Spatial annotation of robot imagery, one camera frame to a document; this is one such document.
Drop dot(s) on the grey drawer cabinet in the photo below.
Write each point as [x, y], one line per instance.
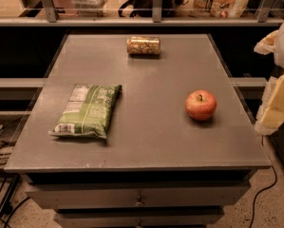
[158, 167]

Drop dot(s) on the red apple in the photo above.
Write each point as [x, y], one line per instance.
[201, 105]

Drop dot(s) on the black backpack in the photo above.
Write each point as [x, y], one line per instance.
[145, 8]

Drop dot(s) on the orange soda can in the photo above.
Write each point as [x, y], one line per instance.
[143, 45]

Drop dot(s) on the printed shopping bag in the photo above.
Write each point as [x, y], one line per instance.
[218, 8]

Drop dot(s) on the green snack bag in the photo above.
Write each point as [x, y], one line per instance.
[88, 112]

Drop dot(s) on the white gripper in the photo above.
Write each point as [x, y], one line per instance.
[271, 115]

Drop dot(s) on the grey metal railing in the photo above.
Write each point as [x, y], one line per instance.
[61, 13]

